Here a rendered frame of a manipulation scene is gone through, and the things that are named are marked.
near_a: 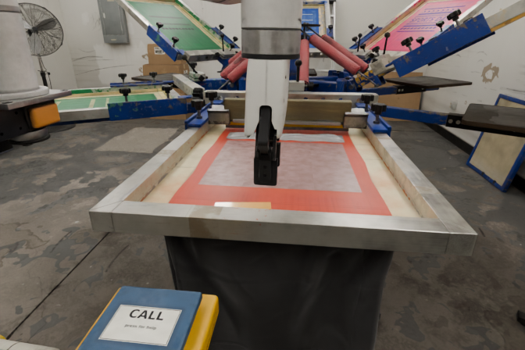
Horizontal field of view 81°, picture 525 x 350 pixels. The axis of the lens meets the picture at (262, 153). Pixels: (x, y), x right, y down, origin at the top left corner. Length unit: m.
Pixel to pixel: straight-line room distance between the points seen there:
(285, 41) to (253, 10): 0.05
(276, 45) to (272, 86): 0.05
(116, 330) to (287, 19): 0.38
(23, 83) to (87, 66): 5.50
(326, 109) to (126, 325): 0.80
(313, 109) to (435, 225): 0.59
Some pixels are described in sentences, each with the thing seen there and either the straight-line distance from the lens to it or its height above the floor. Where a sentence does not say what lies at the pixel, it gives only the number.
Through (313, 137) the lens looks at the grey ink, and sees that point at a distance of 0.95.
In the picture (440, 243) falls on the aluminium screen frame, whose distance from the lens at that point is 0.53.
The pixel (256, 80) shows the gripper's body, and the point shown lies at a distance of 0.37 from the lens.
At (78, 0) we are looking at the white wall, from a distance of 6.23.
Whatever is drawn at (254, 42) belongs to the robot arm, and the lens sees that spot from 0.39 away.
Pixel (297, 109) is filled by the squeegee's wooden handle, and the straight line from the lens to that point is 1.00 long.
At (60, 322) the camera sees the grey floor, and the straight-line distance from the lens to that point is 1.90.
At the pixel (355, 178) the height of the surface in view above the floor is 0.96.
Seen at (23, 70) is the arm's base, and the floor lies 1.19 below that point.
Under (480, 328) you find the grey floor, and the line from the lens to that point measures 1.91.
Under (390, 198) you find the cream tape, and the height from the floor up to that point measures 0.96.
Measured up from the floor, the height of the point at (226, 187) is 0.96.
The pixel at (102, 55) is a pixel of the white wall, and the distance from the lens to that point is 6.08.
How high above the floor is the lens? 1.25
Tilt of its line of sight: 21 degrees down
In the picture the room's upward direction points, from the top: straight up
